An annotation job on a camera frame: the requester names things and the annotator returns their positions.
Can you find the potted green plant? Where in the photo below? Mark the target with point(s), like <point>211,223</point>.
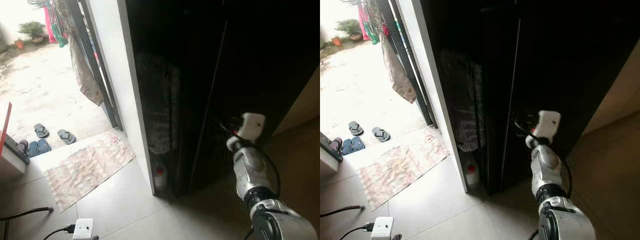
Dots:
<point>32,30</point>
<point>361,27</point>

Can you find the beige hanging cloth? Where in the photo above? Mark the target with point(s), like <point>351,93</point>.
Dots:
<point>87,75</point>
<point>398,72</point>

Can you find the black metal chair leg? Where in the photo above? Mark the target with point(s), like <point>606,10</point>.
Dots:
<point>345,209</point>
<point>30,211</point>

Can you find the purple sandal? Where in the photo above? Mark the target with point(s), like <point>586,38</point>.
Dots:
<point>336,145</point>
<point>22,147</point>

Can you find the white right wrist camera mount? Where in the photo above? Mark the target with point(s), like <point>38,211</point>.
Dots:
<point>548,124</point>
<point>252,126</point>

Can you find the black fridge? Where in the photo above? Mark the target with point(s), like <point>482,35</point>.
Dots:
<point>195,75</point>
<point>492,75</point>

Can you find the bubble wrap sheet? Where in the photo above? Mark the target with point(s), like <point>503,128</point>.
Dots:
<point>460,100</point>
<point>157,100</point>

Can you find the grey sandal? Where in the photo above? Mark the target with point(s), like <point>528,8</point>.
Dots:
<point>356,128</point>
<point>41,130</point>
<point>380,134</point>
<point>66,136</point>

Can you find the pink green hanging clothes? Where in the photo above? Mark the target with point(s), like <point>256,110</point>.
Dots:
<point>371,22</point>
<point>57,25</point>

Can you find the blue sandal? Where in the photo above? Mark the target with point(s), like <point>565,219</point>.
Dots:
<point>358,144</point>
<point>347,146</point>
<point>33,149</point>
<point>44,146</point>

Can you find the black sliding door frame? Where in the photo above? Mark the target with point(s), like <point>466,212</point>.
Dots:
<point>111,110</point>
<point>427,107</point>

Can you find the white bottle with red cap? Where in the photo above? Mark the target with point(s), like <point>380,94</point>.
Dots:
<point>472,177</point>
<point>160,177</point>

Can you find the small orange flower pot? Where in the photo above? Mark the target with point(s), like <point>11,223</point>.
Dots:
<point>336,41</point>
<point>19,44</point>

